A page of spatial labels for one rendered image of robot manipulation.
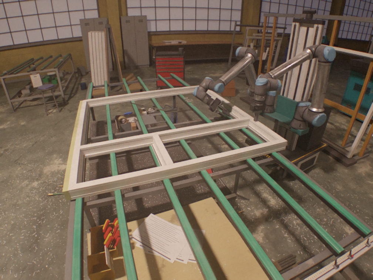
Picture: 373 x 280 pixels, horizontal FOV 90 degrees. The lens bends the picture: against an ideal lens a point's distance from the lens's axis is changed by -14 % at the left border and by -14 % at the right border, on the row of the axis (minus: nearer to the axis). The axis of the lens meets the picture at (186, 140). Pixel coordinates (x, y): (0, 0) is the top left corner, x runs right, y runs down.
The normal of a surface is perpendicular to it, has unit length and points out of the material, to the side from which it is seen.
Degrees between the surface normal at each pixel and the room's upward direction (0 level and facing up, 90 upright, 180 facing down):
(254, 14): 90
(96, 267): 0
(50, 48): 90
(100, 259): 90
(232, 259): 0
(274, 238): 0
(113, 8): 90
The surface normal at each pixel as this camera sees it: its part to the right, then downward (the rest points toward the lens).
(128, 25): 0.35, 0.47
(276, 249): 0.00, -0.86
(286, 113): -0.87, 0.25
